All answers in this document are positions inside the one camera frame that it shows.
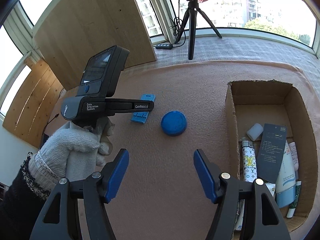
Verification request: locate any blue folding phone stand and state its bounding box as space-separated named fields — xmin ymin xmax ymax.
xmin=130 ymin=93 xmax=156 ymax=125

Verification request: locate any black sleeved forearm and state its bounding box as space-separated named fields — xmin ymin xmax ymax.
xmin=1 ymin=156 xmax=50 ymax=239

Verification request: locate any white knit gloved hand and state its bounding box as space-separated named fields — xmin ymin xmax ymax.
xmin=24 ymin=118 xmax=114 ymax=199

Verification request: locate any white starred packet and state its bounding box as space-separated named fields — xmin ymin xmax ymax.
xmin=234 ymin=200 xmax=245 ymax=231

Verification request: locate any green white small tube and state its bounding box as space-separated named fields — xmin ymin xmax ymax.
xmin=286 ymin=180 xmax=303 ymax=218

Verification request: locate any white blue lotion tube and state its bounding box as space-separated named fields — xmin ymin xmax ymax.
xmin=276 ymin=142 xmax=296 ymax=208

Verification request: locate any white patterned lighter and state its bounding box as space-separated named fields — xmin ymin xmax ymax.
xmin=241 ymin=140 xmax=257 ymax=183

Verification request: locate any small knotty wooden board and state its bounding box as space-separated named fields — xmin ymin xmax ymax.
xmin=3 ymin=58 xmax=63 ymax=148

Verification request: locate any pink white small tube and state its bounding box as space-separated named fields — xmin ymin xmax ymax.
xmin=289 ymin=141 xmax=299 ymax=171

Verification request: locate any brown cardboard box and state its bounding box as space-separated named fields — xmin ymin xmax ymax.
xmin=225 ymin=81 xmax=318 ymax=233

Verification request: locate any dark navy product card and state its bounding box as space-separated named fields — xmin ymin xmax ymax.
xmin=257 ymin=124 xmax=287 ymax=183

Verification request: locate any large light wooden board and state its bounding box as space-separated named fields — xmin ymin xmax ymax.
xmin=34 ymin=0 xmax=156 ymax=90

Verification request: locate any white translucent cap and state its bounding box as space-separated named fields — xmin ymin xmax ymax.
xmin=246 ymin=123 xmax=264 ymax=141

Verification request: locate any grey checked bed sheet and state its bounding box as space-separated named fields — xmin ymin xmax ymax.
xmin=153 ymin=35 xmax=320 ymax=106

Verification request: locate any black mini tripod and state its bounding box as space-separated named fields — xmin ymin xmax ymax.
xmin=175 ymin=0 xmax=222 ymax=60

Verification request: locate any black inline cable remote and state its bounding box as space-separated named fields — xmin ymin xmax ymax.
xmin=155 ymin=43 xmax=173 ymax=50

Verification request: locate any black power cable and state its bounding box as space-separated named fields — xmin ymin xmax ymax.
xmin=170 ymin=0 xmax=187 ymax=48

